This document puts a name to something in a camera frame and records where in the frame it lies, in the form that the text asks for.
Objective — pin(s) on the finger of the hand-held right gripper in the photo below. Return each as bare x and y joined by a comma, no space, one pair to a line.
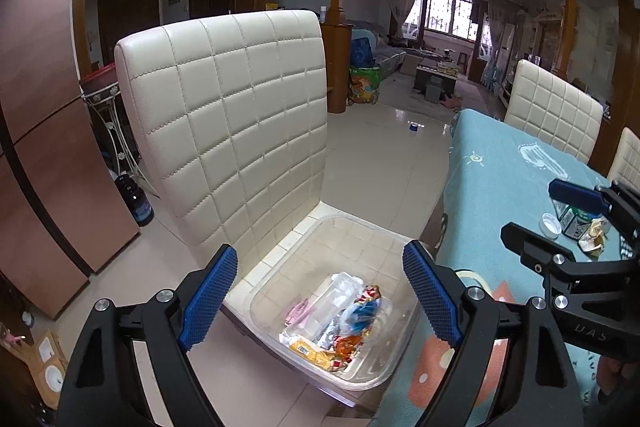
530,244
575,196

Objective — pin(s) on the green white carton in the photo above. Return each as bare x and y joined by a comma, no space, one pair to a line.
575,222

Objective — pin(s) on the grey waste bin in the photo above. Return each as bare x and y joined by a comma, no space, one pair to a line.
433,89

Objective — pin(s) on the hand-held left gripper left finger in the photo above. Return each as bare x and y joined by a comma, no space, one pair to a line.
210,297

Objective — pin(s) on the dark blue bottle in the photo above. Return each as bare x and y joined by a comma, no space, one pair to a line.
134,202

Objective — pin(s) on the grey sofa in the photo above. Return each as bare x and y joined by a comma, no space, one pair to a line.
387,54

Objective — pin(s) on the pink paper wrapper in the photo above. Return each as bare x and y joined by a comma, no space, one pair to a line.
299,313

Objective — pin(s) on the coffee table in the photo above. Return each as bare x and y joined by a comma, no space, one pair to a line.
435,69

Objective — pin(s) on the dark wooden door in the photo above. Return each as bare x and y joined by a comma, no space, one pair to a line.
127,22

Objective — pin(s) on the blue bag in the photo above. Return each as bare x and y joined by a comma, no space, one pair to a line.
361,53

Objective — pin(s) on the red round basin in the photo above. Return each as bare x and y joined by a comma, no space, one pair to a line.
100,79

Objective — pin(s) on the wooden pet feeder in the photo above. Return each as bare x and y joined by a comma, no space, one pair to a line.
47,369

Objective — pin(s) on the white metal stand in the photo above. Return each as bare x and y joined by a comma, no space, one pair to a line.
117,132

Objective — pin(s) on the wooden half wall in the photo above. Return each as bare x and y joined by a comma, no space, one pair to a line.
337,67

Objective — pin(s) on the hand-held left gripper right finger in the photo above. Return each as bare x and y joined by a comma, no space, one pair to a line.
432,297

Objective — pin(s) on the white bottle cap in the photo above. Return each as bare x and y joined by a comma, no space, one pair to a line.
551,224

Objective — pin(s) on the barred window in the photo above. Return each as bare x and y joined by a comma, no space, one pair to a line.
445,14

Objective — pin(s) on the clear plastic bin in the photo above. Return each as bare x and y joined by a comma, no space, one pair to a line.
300,267

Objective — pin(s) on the standing air conditioner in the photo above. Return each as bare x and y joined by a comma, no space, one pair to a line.
504,52

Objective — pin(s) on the brown refrigerator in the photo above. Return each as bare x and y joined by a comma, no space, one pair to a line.
45,132

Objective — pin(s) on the crumpled beige wrapper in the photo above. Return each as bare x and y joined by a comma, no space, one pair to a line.
592,239

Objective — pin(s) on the cream quilted chair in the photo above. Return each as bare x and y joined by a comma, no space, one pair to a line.
550,107
225,122
627,157

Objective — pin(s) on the colourful printed bag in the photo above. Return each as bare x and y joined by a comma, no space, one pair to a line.
365,87

